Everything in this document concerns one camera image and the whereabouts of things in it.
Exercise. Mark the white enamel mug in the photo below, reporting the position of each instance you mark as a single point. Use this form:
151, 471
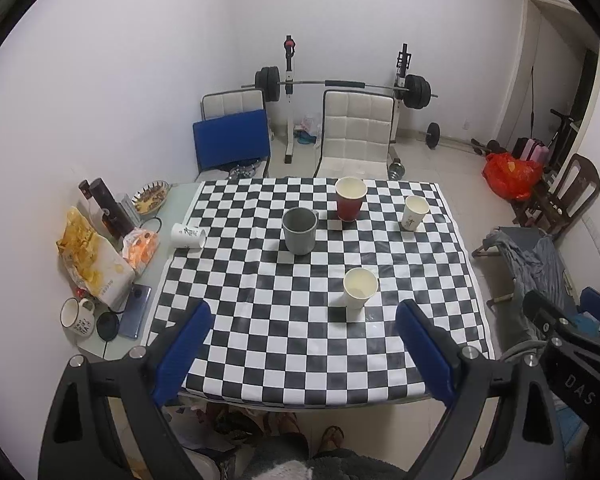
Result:
77, 321

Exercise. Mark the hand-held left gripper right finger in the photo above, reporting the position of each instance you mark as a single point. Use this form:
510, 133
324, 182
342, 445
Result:
425, 355

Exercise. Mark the blue chair cushion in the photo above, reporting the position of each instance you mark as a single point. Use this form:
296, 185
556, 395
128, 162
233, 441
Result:
231, 140

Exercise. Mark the dark wooden chair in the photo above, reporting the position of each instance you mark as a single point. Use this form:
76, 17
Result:
580, 180

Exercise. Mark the red paper cup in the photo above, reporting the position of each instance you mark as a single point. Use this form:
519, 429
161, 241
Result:
350, 207

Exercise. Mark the plain white paper cup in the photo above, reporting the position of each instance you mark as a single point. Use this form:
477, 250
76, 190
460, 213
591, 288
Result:
359, 296

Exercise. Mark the door frame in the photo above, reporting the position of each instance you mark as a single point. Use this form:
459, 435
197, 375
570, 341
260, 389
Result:
527, 60

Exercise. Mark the blue smartphone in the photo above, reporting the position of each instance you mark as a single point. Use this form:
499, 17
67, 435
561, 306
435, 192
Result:
134, 312

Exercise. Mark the white padded chair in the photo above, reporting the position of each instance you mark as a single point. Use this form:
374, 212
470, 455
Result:
357, 130
230, 102

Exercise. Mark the black white checkered tablecloth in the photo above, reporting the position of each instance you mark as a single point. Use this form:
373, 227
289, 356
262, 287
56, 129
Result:
280, 340

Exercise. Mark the black round coaster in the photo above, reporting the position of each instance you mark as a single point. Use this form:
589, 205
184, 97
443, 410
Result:
109, 326

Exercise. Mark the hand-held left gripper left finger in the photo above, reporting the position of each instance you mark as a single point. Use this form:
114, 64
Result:
185, 350

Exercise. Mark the plate of snacks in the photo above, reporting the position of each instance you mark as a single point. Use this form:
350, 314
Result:
150, 199

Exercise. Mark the orange snack packet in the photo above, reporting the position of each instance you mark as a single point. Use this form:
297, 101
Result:
141, 250

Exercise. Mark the grey clothes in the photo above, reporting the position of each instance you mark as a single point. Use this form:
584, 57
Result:
545, 265

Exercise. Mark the white plastic bag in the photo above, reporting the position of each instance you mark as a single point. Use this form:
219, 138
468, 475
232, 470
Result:
310, 124

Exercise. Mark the white printed paper cup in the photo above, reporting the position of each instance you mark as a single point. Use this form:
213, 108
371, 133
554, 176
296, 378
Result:
413, 217
187, 235

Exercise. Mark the small dumbbell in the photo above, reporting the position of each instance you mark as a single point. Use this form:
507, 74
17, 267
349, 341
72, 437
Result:
396, 168

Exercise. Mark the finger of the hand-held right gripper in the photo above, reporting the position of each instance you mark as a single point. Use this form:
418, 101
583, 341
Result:
545, 312

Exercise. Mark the red plastic bag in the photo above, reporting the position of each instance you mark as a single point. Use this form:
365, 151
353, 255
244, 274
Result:
512, 175

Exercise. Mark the long barbell with black plates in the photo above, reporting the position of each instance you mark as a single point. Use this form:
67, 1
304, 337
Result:
268, 83

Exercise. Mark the grey cup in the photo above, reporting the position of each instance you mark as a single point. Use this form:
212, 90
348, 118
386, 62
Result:
299, 235

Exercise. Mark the blue chair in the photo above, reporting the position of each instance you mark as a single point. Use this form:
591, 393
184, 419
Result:
597, 302

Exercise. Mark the white barbell rack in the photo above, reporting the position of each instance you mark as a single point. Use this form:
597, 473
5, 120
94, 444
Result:
290, 115

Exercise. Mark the person's grey fleece clothing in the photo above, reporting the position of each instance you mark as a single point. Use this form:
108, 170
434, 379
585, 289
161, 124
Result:
330, 467

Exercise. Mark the black scooter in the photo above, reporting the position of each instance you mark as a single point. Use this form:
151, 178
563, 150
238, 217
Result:
562, 132

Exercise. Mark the yellow chip bag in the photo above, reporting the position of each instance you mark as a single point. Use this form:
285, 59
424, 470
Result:
95, 265

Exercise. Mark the short barbell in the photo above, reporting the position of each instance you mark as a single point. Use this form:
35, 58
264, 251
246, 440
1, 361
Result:
432, 135

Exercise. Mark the person's foot in sandal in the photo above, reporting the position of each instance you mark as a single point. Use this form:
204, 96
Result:
331, 439

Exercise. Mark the pink suitcase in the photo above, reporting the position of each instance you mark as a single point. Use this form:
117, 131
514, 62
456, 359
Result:
532, 150

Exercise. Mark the black bottle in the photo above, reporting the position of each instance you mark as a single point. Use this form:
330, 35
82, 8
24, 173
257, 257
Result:
111, 207

